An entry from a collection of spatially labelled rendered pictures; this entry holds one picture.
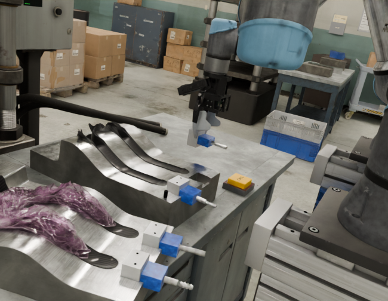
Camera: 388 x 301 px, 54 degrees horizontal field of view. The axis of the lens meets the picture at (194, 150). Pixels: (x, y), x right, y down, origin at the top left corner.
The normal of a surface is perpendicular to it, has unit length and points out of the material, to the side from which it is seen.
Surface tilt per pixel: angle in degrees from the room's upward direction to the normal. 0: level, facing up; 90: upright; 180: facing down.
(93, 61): 90
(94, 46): 90
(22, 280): 90
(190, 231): 0
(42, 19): 90
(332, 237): 0
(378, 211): 72
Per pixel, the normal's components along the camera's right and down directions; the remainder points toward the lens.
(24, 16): 0.85, 0.31
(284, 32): 0.04, 0.40
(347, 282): -0.50, 0.23
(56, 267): 0.59, -0.71
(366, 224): -0.71, -0.19
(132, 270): -0.23, 0.31
